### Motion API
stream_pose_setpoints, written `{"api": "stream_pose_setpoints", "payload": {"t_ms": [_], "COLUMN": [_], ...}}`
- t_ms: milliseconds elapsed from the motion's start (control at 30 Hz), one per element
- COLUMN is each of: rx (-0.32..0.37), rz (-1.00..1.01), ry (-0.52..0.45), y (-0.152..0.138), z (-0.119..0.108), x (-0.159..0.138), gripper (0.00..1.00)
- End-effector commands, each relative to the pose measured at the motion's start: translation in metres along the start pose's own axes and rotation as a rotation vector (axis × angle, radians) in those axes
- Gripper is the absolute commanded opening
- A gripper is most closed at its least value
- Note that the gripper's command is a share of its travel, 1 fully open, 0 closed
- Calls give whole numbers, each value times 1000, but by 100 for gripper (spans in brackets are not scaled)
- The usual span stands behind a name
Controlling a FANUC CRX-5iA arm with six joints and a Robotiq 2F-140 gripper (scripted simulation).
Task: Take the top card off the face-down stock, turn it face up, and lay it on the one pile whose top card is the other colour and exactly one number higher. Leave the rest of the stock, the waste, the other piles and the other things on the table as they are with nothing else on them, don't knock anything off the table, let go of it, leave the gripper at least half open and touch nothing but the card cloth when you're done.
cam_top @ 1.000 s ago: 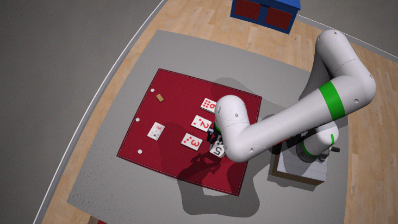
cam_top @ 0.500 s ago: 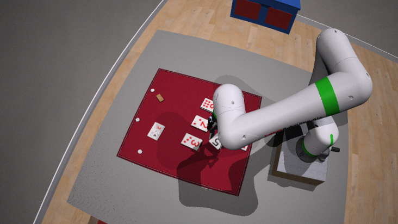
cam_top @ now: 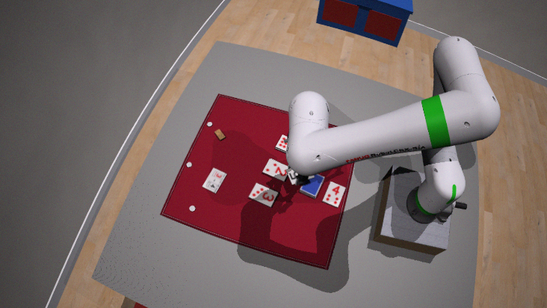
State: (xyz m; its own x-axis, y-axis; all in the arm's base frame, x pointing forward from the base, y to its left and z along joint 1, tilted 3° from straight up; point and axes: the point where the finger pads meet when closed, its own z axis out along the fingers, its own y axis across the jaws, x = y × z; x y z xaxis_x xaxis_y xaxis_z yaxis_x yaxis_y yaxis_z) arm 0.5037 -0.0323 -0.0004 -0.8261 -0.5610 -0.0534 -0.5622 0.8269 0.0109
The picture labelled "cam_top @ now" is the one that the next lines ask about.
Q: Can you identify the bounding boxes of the dark red card cloth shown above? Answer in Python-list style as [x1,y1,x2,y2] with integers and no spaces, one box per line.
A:
[160,94,354,270]
[164,96,351,266]

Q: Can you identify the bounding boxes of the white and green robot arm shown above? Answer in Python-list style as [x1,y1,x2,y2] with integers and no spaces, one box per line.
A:
[284,36,501,224]

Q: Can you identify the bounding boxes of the blue playing card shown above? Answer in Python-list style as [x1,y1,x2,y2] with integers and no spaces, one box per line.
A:
[300,174,324,197]

